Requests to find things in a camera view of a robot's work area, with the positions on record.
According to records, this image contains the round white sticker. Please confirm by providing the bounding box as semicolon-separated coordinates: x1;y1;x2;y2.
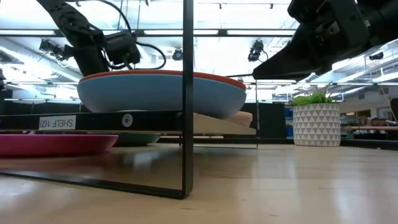
121;114;134;128

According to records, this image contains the black ceiling camera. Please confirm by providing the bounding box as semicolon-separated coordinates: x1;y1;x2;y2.
247;39;269;63

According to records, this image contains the round black ceiling fixture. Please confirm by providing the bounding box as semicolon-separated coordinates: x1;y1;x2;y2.
172;48;185;62

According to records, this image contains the black ceiling device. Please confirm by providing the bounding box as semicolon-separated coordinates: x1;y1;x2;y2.
39;39;68;62

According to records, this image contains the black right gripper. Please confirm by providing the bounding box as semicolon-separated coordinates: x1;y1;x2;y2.
252;0;369;81

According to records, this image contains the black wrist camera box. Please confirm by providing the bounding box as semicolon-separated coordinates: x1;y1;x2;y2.
104;30;141;66

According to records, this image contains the black metal rig frame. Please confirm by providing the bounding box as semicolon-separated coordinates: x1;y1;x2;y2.
0;29;296;38

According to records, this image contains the white shelf label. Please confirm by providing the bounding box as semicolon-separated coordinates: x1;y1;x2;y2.
39;115;77;131

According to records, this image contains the white triangle pattern planter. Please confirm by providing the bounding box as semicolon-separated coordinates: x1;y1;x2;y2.
292;103;341;147

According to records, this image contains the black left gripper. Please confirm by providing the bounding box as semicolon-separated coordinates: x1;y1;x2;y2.
73;43;110;77

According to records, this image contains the green plant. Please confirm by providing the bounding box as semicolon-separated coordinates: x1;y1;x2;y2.
290;83;338;107

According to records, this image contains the black metal wooden shelf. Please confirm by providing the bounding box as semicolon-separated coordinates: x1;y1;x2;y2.
0;0;259;200

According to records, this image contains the pink plate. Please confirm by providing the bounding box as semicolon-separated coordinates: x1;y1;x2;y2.
0;133;119;157

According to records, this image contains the light blue plate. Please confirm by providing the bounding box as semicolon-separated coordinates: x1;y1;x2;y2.
76;73;248;119

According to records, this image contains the dark green plate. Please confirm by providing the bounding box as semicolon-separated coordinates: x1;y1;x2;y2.
88;133;162;147

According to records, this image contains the orange plate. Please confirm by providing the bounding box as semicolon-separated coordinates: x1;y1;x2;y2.
79;69;247;91

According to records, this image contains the black partition wall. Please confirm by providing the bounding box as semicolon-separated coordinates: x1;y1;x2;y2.
0;98;287;139

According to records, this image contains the black camera cable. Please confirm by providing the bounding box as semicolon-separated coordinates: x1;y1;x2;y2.
99;0;167;71

